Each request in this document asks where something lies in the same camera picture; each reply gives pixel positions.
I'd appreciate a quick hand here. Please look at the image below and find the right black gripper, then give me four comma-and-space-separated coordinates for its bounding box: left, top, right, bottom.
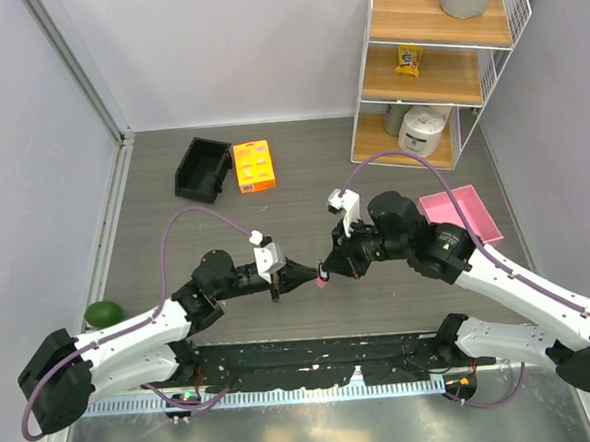
320, 210, 412, 280

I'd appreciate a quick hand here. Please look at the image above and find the black plastic bin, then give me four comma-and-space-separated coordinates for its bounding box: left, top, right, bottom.
174, 137, 234, 204

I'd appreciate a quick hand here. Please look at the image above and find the white paper roll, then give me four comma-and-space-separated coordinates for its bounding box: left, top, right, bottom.
398, 106, 449, 158

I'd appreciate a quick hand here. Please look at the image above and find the orange cardboard box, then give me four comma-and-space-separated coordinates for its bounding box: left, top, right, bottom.
232, 140, 277, 194

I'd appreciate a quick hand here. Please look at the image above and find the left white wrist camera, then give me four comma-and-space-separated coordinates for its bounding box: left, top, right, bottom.
249, 230, 286, 284

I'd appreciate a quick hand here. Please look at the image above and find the white slotted cable duct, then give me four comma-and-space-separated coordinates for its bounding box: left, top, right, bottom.
83, 375, 446, 418

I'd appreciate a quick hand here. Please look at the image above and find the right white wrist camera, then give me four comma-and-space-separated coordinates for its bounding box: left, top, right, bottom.
327, 188, 361, 238

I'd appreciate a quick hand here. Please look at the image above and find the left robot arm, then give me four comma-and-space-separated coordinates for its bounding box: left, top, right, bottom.
17, 242, 318, 442

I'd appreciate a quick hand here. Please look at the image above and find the yellow snack packet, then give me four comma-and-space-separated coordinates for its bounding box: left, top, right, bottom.
395, 45, 424, 77

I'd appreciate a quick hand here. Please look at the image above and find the pink plastic tray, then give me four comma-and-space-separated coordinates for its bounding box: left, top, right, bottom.
418, 184, 503, 246

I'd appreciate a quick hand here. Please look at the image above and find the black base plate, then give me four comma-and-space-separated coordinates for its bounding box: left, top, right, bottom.
146, 326, 506, 399

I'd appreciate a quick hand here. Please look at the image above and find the grey can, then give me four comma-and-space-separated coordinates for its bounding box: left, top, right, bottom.
383, 104, 410, 137

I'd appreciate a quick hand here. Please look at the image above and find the pink strap keyring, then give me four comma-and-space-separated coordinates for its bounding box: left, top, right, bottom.
315, 262, 330, 289

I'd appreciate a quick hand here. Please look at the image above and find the white wire wooden shelf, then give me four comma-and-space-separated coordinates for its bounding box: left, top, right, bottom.
350, 0, 532, 170

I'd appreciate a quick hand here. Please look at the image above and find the green lime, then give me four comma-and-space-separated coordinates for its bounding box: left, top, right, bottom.
83, 301, 125, 329

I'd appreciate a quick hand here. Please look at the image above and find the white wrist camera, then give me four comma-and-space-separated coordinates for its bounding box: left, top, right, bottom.
327, 188, 361, 238
249, 230, 286, 284

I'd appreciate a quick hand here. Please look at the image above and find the aluminium frame rail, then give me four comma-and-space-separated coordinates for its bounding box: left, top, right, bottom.
20, 0, 136, 153

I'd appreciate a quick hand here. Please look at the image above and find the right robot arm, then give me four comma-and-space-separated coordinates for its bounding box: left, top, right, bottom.
320, 189, 590, 393

